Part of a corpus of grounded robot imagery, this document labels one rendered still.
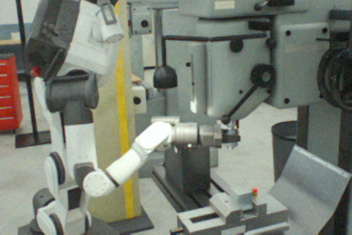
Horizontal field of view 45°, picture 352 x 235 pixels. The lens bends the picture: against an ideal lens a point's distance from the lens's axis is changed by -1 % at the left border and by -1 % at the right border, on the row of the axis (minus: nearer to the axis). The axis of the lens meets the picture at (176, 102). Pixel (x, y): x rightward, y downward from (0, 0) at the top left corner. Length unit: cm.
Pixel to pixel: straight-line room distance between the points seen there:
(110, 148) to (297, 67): 204
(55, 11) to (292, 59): 76
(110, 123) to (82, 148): 176
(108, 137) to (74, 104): 179
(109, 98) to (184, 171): 148
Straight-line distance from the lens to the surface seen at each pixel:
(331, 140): 158
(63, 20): 143
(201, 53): 128
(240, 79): 126
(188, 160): 165
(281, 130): 362
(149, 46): 975
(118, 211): 335
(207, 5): 117
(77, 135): 132
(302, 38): 133
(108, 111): 305
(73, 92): 132
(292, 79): 133
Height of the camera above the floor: 170
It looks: 15 degrees down
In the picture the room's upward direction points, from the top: 2 degrees counter-clockwise
